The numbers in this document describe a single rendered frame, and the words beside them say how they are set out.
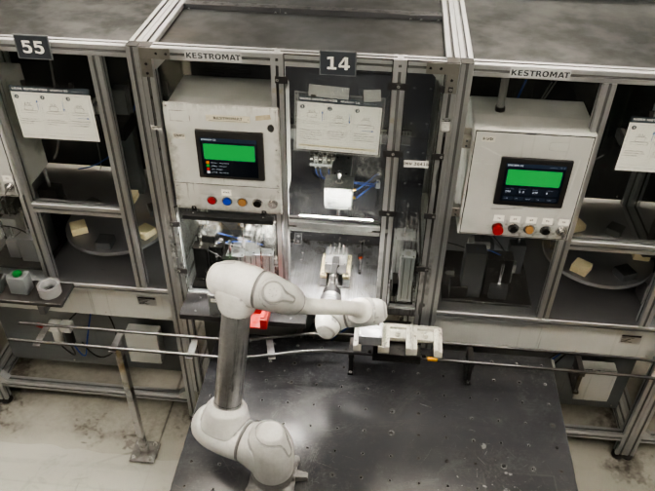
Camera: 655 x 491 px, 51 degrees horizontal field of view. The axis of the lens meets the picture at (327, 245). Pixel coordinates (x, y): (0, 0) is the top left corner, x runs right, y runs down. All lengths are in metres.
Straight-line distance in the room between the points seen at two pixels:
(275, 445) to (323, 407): 0.48
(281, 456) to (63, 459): 1.56
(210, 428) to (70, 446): 1.37
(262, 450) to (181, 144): 1.14
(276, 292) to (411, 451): 0.95
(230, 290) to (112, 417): 1.75
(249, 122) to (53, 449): 2.07
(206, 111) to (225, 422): 1.11
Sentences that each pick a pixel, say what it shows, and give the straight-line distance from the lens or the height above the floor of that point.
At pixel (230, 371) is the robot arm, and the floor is 1.13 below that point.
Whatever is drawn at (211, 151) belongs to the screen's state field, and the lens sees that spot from 2.59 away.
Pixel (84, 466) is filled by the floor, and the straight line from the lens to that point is 3.74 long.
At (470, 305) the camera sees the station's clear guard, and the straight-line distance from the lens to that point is 3.02.
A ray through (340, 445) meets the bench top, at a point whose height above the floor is 0.68.
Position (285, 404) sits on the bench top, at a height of 0.68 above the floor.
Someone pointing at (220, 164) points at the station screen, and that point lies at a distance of 2.61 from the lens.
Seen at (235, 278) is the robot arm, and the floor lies 1.48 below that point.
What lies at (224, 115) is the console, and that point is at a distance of 2.53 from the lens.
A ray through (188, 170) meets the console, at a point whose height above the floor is 1.55.
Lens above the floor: 2.96
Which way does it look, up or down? 38 degrees down
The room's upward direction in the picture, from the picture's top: 1 degrees clockwise
